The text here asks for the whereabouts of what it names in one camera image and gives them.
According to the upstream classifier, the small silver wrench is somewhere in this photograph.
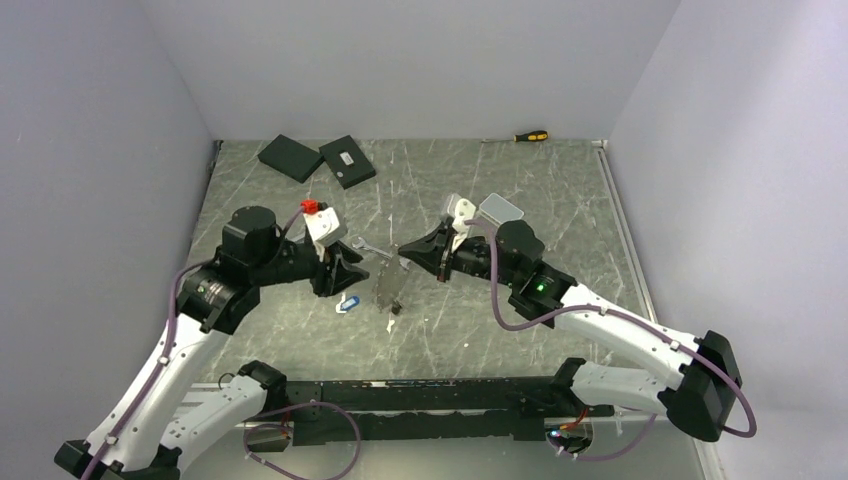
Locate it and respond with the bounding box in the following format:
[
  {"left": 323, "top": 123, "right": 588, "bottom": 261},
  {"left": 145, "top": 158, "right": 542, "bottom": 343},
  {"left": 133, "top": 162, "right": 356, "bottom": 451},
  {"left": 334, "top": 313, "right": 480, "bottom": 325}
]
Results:
[{"left": 351, "top": 237, "right": 393, "bottom": 260}]

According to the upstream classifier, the black flat box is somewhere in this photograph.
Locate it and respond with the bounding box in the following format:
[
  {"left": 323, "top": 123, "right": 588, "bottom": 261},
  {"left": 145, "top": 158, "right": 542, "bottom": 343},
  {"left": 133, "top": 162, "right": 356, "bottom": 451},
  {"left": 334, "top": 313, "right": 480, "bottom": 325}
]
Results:
[{"left": 257, "top": 135, "right": 324, "bottom": 184}]

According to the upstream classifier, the metal arc keyring plate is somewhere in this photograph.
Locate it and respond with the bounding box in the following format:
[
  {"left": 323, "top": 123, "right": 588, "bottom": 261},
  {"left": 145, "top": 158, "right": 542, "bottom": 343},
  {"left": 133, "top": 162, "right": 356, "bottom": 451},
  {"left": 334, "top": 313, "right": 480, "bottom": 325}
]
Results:
[{"left": 373, "top": 256, "right": 410, "bottom": 315}]

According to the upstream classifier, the blue key tag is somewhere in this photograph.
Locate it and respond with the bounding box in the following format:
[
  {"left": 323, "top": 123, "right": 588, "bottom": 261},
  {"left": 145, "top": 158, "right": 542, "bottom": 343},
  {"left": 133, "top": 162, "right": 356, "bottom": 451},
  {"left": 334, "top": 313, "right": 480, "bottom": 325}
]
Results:
[{"left": 335, "top": 295, "right": 360, "bottom": 314}]

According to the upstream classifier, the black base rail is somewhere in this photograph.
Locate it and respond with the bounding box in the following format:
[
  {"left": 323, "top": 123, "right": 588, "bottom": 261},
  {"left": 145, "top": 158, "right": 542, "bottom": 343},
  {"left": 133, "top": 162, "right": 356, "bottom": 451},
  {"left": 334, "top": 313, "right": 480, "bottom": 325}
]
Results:
[{"left": 259, "top": 376, "right": 614, "bottom": 446}]

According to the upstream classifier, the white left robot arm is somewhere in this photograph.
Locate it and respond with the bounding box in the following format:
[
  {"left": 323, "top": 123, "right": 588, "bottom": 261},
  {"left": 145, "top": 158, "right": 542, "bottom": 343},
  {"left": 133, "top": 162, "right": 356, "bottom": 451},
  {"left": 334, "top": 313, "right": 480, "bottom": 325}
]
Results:
[{"left": 54, "top": 200, "right": 368, "bottom": 479}]

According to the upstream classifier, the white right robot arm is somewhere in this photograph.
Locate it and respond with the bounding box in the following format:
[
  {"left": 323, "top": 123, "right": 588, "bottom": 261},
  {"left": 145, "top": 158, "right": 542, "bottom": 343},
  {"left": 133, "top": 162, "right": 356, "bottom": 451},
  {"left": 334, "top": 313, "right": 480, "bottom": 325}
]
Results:
[{"left": 398, "top": 219, "right": 758, "bottom": 442}]

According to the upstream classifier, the orange black screwdriver far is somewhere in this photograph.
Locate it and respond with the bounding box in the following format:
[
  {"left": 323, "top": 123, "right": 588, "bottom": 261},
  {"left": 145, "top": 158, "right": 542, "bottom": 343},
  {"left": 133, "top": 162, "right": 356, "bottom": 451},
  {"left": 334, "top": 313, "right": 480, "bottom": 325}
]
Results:
[{"left": 482, "top": 130, "right": 549, "bottom": 143}]

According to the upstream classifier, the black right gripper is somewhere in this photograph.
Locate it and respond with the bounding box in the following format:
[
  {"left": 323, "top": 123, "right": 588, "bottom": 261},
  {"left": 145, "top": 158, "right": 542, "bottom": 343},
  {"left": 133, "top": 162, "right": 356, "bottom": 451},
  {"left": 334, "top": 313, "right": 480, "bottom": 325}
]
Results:
[{"left": 399, "top": 222, "right": 520, "bottom": 287}]

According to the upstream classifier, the clear plastic box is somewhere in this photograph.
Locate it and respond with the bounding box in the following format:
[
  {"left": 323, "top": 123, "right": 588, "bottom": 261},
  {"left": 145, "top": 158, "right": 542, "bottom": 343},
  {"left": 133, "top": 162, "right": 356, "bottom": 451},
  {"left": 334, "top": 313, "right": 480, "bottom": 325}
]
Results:
[{"left": 478, "top": 193, "right": 525, "bottom": 227}]

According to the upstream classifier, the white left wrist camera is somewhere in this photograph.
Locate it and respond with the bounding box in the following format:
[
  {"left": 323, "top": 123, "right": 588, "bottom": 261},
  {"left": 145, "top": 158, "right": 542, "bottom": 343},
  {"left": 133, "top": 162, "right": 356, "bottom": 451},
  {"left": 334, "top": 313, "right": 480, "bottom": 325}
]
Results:
[{"left": 300, "top": 199, "right": 348, "bottom": 261}]

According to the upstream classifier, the black box with label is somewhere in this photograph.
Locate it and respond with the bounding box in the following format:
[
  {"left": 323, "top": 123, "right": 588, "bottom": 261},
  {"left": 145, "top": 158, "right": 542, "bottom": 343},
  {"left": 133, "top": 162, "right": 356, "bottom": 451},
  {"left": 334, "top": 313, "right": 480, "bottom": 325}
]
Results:
[{"left": 319, "top": 135, "right": 377, "bottom": 190}]

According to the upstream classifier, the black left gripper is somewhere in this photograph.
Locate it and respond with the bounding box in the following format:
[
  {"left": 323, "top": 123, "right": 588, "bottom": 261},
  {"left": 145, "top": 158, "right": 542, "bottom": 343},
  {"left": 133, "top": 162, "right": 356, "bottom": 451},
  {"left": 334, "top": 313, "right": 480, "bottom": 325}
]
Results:
[{"left": 252, "top": 237, "right": 370, "bottom": 296}]

